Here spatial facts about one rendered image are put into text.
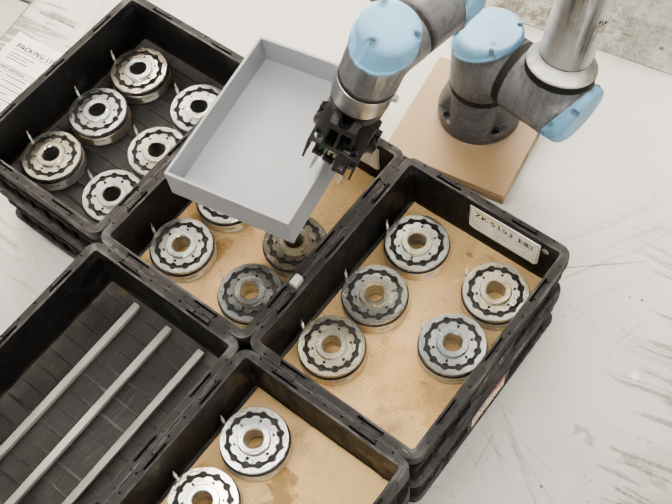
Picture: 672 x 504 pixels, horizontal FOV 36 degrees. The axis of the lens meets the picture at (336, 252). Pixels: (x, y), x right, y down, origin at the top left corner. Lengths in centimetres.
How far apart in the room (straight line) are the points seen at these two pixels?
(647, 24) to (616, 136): 115
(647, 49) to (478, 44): 134
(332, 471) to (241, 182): 43
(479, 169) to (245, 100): 49
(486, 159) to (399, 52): 76
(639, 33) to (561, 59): 141
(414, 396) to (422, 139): 54
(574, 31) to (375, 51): 54
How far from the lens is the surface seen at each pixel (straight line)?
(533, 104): 172
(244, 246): 169
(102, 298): 170
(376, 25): 116
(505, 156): 189
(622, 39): 305
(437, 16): 121
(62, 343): 169
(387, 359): 159
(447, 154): 189
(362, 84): 120
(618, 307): 180
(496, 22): 178
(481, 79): 176
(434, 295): 163
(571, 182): 191
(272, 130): 154
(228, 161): 153
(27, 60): 220
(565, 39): 164
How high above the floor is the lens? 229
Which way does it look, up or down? 61 degrees down
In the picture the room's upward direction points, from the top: 8 degrees counter-clockwise
